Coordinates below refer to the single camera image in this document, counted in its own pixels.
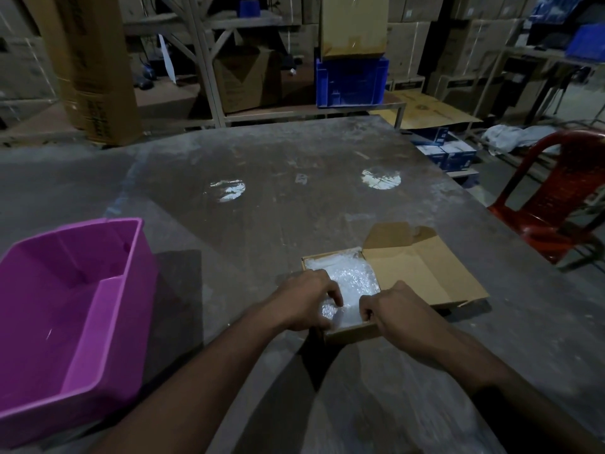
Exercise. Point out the open brown carton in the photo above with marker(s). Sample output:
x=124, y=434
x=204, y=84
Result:
x=246, y=80

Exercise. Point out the tall narrow cardboard carton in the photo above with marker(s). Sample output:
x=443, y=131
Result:
x=94, y=66

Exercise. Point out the red plastic chair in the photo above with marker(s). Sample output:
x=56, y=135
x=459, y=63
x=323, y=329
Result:
x=553, y=198

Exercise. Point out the small dark object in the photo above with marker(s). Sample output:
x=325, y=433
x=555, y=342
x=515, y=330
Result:
x=144, y=75

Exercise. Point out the person's right hand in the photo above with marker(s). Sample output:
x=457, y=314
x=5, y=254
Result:
x=406, y=321

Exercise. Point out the flat cardboard sheet with tape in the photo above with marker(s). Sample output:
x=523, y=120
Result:
x=353, y=23

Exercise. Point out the clear bubble wrap sheet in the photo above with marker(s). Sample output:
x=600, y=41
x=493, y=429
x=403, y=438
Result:
x=350, y=283

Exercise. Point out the grey metal storage rack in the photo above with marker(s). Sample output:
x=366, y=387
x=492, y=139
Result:
x=205, y=66

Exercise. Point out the metal frame table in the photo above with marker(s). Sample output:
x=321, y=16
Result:
x=520, y=54

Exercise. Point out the flattened printed cardboard sheet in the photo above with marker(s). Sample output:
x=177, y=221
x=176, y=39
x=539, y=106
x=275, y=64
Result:
x=427, y=111

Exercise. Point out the person's left hand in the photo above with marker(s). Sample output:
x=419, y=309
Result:
x=302, y=297

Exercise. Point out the small blue bin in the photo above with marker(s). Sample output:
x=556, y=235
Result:
x=249, y=8

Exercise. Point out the white paper sheet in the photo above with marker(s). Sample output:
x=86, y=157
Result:
x=168, y=59

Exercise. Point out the person's left forearm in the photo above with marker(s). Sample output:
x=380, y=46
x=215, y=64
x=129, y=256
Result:
x=198, y=387

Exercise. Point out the blue plastic crate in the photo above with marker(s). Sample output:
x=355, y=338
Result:
x=352, y=82

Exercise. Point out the blue plastic tray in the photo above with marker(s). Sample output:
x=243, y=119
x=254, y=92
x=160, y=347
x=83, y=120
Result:
x=586, y=42

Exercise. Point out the small brown cardboard box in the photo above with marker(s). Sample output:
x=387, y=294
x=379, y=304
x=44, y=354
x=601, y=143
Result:
x=425, y=269

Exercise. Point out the dark blue product box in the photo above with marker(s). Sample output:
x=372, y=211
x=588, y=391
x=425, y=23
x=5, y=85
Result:
x=432, y=134

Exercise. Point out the pink plastic bin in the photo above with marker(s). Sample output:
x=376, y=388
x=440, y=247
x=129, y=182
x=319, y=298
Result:
x=61, y=326

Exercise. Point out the blue patterned bag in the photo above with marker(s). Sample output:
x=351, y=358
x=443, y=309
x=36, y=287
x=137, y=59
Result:
x=553, y=6

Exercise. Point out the blue and white product box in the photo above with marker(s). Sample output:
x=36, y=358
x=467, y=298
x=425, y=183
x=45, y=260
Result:
x=431, y=155
x=459, y=155

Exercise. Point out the white plastic bag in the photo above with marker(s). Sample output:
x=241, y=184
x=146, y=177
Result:
x=515, y=137

